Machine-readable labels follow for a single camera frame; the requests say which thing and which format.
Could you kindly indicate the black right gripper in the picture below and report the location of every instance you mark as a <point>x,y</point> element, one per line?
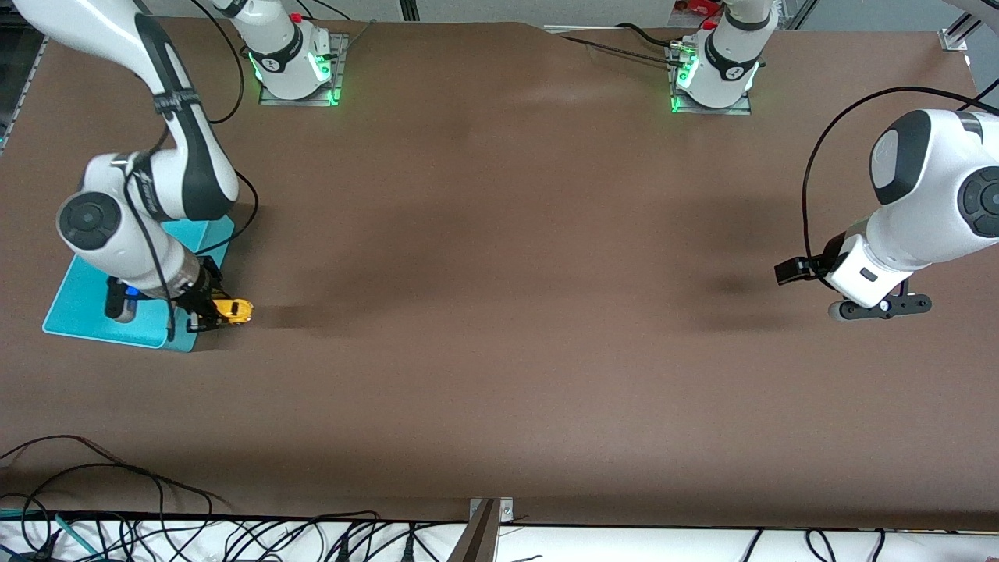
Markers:
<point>205,288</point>

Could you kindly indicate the turquoise plastic bin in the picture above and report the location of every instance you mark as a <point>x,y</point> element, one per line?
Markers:
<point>86,316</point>

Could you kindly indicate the aluminium profile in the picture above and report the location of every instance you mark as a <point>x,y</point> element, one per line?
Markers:
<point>956,37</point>
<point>800,14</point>

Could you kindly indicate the brown table cover mat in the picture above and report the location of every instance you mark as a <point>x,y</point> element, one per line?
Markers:
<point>499,312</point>

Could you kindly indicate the red plastic item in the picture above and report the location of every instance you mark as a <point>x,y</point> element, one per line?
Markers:
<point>698,7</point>

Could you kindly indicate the gray metal post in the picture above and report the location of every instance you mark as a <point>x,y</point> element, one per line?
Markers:
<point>478,538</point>

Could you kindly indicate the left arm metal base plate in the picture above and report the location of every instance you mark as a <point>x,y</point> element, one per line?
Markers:
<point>712,111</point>

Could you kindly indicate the black frame post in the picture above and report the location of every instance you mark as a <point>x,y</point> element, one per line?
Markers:
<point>407,9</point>

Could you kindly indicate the yellow beetle toy car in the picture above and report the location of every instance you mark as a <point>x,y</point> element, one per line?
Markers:
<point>234,311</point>

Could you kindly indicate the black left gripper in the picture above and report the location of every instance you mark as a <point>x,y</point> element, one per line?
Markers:
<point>830,252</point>

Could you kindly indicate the silver metal bracket plate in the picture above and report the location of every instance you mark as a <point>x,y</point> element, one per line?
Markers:
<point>506,509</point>

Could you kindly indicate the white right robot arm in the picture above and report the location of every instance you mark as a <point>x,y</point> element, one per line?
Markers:
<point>94,23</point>

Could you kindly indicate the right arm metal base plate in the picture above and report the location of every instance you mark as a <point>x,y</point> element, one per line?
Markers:
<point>341,74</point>

